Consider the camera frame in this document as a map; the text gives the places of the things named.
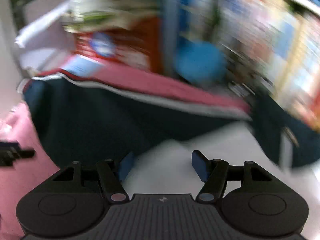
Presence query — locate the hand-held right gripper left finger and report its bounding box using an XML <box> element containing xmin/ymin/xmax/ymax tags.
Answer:
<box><xmin>51</xmin><ymin>151</ymin><xmax>137</xmax><ymax>203</ymax></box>

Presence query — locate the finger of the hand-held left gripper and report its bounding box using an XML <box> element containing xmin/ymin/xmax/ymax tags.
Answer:
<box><xmin>0</xmin><ymin>141</ymin><xmax>35</xmax><ymax>167</ymax></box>

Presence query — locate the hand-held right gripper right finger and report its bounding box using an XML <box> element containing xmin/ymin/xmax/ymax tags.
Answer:
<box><xmin>191</xmin><ymin>150</ymin><xmax>273</xmax><ymax>203</ymax></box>

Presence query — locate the navy and white jacket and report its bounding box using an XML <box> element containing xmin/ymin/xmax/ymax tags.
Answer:
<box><xmin>16</xmin><ymin>69</ymin><xmax>320</xmax><ymax>200</ymax></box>

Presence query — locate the pink rabbit-print blanket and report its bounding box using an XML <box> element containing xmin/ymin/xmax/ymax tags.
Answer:
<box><xmin>0</xmin><ymin>64</ymin><xmax>252</xmax><ymax>240</ymax></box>

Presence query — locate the light blue paper sheet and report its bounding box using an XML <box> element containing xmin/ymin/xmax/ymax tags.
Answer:
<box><xmin>60</xmin><ymin>55</ymin><xmax>107</xmax><ymax>77</ymax></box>

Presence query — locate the row of colourful books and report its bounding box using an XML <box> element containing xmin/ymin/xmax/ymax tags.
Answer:
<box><xmin>220</xmin><ymin>0</ymin><xmax>320</xmax><ymax>128</ymax></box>

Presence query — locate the stack of magazines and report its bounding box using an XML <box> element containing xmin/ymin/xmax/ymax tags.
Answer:
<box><xmin>15</xmin><ymin>0</ymin><xmax>160</xmax><ymax>48</ymax></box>

